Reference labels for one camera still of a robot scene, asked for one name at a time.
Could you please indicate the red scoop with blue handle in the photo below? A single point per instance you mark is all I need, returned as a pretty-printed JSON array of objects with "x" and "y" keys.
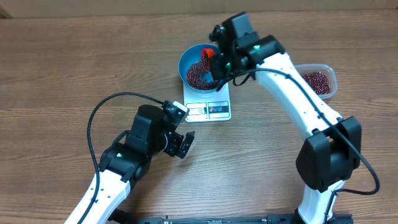
[{"x": 207, "y": 53}]

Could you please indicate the white digital kitchen scale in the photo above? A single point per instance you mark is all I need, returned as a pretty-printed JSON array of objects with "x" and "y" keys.
[{"x": 207, "y": 105}]

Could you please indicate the blue metal bowl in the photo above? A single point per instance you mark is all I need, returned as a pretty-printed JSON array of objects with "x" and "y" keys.
[{"x": 192, "y": 55}]

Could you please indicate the clear plastic food container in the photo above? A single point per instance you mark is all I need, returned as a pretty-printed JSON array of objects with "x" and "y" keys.
[{"x": 326, "y": 70}]

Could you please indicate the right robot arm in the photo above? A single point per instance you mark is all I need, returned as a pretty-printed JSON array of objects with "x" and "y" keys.
[{"x": 331, "y": 144}]

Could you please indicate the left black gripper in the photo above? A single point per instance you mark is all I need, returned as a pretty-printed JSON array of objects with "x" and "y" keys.
[{"x": 176, "y": 139}]

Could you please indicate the red adzuki beans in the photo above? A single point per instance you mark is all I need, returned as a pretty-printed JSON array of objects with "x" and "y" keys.
[{"x": 318, "y": 82}]

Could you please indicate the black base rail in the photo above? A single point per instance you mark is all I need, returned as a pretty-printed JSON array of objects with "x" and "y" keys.
[{"x": 122, "y": 217}]

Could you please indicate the red beans in bowl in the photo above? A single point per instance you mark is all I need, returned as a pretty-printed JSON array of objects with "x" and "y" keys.
[{"x": 196, "y": 75}]

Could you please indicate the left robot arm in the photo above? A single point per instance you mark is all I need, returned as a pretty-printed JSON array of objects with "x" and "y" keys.
[{"x": 128, "y": 159}]

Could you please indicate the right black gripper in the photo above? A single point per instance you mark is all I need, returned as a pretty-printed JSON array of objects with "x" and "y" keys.
[{"x": 217, "y": 68}]

